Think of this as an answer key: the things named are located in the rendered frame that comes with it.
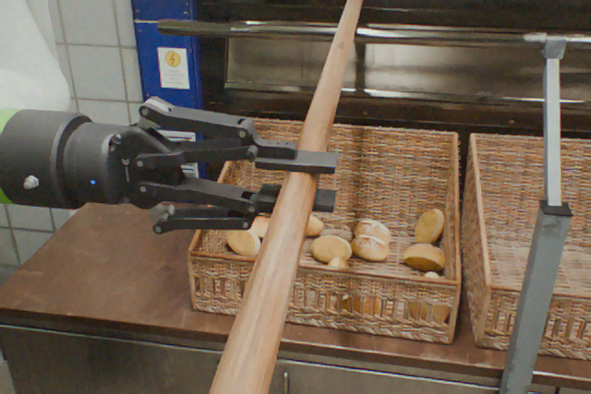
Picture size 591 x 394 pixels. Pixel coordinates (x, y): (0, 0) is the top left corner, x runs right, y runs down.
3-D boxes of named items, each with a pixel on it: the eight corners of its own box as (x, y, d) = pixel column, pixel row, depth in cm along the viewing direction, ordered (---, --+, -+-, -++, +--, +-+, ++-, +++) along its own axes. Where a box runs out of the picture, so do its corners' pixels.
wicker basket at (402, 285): (246, 205, 171) (242, 114, 158) (447, 224, 161) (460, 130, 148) (186, 313, 128) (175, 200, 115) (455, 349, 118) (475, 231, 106)
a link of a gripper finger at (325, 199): (255, 197, 53) (256, 205, 53) (333, 206, 52) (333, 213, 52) (262, 183, 55) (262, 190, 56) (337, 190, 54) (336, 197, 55)
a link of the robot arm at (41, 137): (3, 228, 54) (-21, 134, 50) (67, 172, 64) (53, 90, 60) (66, 233, 53) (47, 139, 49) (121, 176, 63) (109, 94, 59)
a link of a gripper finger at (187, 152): (152, 154, 56) (149, 141, 56) (265, 145, 54) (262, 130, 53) (136, 173, 53) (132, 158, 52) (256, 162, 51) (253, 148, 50)
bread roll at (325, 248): (349, 265, 139) (351, 267, 144) (352, 236, 140) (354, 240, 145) (307, 259, 141) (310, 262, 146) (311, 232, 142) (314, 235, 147)
